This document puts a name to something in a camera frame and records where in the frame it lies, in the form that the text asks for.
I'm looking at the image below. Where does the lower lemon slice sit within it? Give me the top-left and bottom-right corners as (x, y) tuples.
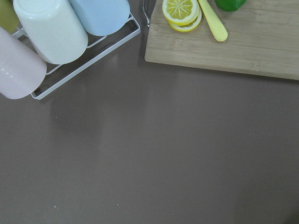
(168, 9), (202, 32)

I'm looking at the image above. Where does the lemon slice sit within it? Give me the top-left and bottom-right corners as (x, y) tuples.
(168, 9), (202, 32)
(162, 0), (199, 26)

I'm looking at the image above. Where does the upper lemon slice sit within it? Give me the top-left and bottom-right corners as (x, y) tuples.
(162, 0), (199, 26)

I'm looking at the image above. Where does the yellow plastic knife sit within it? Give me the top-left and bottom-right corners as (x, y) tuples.
(198, 0), (228, 42)

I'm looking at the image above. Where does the light blue cup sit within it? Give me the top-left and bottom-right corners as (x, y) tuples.
(70, 0), (130, 36)

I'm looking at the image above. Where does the white cup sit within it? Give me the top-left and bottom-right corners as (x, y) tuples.
(13, 0), (88, 64)

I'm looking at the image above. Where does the pink cup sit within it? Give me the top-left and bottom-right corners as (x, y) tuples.
(0, 28), (47, 99)

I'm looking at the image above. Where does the green toy lime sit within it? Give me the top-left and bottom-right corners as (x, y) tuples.
(215, 0), (246, 12)

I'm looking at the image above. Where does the bamboo cutting board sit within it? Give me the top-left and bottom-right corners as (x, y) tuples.
(145, 0), (299, 80)

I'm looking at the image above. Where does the yellow cup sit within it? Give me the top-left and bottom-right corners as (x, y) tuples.
(0, 0), (19, 34)

